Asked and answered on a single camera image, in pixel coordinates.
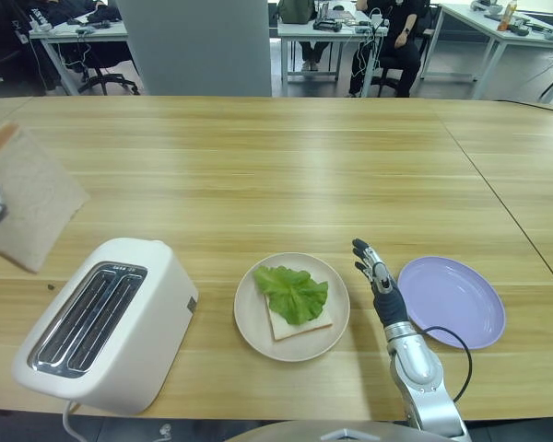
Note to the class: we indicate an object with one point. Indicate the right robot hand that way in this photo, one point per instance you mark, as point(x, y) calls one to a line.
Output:
point(387, 304)

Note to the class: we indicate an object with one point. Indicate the bread slice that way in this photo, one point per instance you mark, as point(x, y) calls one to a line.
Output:
point(37, 198)
point(285, 330)

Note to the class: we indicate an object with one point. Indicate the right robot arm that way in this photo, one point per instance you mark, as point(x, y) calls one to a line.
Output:
point(424, 382)

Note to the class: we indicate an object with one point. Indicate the purple plate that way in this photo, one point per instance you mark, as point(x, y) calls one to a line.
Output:
point(451, 299)

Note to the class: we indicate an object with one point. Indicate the green lettuce leaf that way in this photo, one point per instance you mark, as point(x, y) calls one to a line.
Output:
point(292, 294)

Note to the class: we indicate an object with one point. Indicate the cream plate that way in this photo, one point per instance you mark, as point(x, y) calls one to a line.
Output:
point(253, 331)

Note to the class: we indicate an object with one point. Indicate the robot body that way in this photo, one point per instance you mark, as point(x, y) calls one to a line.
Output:
point(332, 433)

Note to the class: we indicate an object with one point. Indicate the person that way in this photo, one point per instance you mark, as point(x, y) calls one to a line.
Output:
point(396, 55)
point(314, 53)
point(14, 41)

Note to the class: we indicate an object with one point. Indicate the black office chair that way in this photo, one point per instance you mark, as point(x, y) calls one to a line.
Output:
point(103, 78)

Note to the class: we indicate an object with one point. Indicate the cream toaster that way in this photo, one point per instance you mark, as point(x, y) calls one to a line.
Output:
point(133, 322)

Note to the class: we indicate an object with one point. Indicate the orange drink bottle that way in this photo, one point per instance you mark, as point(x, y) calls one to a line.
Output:
point(506, 16)

